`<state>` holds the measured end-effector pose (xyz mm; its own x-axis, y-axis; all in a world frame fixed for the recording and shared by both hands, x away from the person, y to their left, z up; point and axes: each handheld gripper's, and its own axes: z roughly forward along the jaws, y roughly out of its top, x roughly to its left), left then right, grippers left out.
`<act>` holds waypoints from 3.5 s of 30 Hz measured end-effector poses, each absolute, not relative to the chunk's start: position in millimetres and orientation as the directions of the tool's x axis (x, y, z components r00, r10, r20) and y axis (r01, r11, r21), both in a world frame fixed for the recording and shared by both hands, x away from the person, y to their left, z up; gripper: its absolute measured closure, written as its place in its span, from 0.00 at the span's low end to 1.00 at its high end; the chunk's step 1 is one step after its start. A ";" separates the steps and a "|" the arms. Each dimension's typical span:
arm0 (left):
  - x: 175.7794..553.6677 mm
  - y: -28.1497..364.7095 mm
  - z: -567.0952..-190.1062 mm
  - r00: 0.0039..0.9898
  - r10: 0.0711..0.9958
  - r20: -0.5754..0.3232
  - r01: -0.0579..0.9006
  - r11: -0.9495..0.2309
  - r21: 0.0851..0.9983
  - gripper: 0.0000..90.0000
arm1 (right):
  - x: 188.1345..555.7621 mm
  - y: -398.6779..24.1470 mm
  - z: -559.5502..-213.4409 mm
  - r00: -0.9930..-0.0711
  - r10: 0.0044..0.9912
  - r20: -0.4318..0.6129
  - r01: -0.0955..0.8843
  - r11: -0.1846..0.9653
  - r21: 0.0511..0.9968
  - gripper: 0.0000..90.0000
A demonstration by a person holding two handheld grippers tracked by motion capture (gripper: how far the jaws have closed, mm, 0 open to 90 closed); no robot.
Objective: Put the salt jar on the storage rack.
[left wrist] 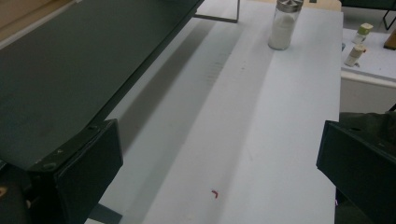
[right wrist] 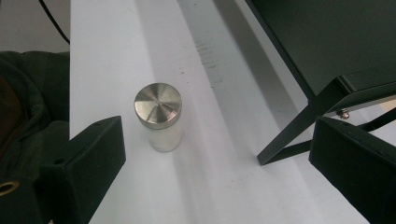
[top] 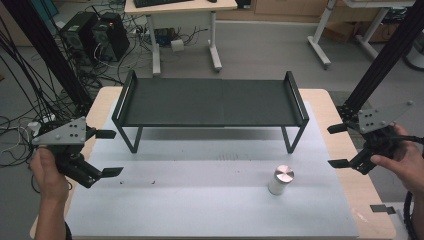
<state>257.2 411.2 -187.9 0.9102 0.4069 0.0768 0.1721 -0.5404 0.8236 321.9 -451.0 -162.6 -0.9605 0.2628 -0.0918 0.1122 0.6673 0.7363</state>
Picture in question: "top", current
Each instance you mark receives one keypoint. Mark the black keyboard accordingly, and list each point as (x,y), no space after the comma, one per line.
(160,2)

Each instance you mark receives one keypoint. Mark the cardboard box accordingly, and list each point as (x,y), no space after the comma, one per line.
(340,30)

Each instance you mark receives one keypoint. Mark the wooden desk with white legs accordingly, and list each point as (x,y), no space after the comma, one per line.
(180,6)

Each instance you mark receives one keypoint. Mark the black tape piece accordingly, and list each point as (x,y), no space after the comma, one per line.
(382,209)

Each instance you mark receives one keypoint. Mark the person's left hand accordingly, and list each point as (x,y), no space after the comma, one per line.
(48,180)

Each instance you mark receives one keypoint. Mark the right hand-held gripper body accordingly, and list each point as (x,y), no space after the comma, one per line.
(378,118)

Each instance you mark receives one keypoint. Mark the white power adapter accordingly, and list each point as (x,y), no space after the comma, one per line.
(177,45)

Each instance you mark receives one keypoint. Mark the black metal frame post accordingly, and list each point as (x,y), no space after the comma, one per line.
(46,50)
(390,53)

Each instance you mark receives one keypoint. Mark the silver metal cylinder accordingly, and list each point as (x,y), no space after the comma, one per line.
(283,176)

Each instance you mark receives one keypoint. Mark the black metal shelf rack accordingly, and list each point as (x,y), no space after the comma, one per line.
(213,101)

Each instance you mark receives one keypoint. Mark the white desk frame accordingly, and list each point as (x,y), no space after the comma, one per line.
(321,36)

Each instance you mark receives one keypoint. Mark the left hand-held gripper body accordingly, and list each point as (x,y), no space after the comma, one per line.
(68,133)

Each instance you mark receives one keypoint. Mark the grey table mat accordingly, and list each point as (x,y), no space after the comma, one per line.
(200,203)

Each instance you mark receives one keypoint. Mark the person's right hand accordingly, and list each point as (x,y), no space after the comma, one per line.
(408,163)

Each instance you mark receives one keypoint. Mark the black computer tower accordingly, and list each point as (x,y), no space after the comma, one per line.
(111,38)
(77,38)

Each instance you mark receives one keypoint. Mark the white power strip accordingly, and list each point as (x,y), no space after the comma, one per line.
(45,120)

